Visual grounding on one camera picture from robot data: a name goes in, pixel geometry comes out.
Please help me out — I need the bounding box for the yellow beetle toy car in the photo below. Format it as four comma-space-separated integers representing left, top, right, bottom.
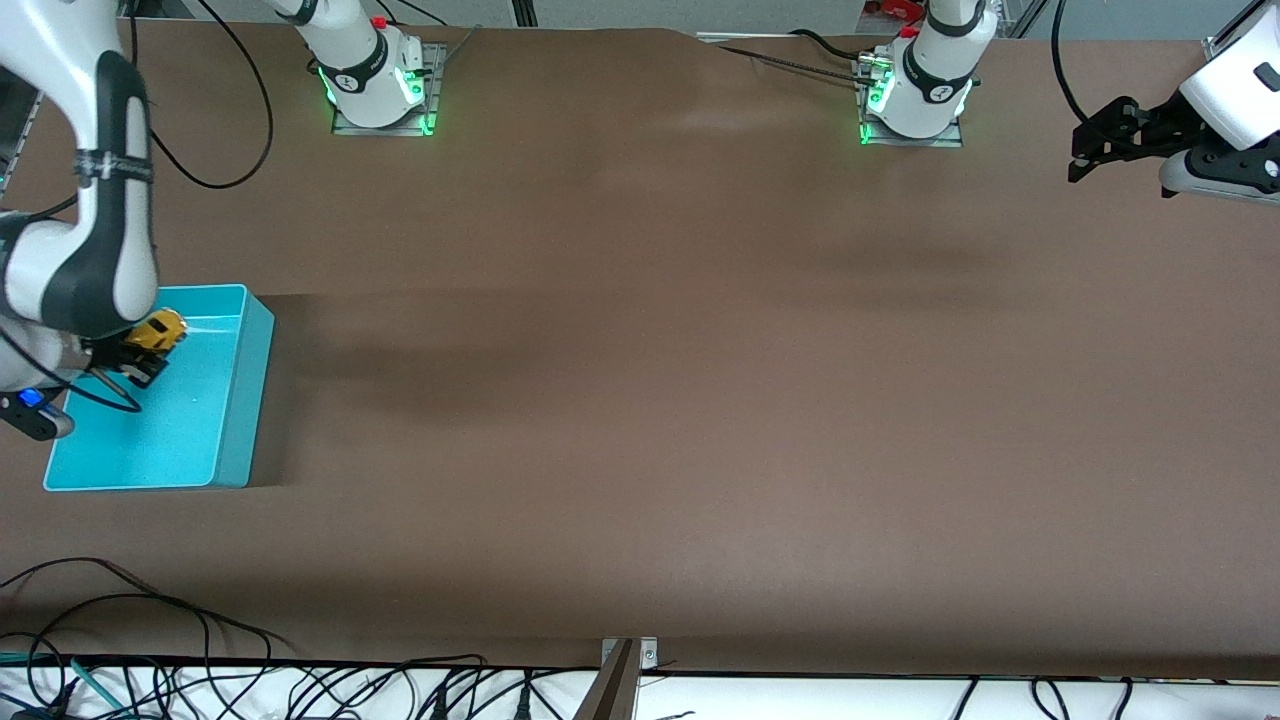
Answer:
125, 308, 189, 354

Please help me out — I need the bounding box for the teal plastic storage bin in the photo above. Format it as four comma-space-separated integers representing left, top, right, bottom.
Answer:
42, 284, 276, 492

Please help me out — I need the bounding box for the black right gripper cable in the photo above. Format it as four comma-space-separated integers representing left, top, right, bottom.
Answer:
0, 325, 144, 415

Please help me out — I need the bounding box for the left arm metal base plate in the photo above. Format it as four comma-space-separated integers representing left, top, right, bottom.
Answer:
853, 55, 967, 149

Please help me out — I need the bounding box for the black loose cable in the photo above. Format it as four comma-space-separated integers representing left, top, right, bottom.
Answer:
0, 556, 171, 601
0, 594, 296, 720

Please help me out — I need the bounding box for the black looping arm cable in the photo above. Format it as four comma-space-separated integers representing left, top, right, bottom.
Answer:
148, 0, 276, 191

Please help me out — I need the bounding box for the teal loose cable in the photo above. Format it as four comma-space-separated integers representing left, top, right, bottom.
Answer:
68, 657, 131, 716

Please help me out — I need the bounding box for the black braided base cable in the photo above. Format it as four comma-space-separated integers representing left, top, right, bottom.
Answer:
714, 43, 867, 85

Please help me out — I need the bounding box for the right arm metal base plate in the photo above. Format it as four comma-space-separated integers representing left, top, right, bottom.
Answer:
330, 40, 448, 137

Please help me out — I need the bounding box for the thin grey cable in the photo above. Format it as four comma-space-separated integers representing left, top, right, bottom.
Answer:
425, 25, 484, 76

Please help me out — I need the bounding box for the aluminium table bracket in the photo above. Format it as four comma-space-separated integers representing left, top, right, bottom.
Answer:
575, 637, 659, 720

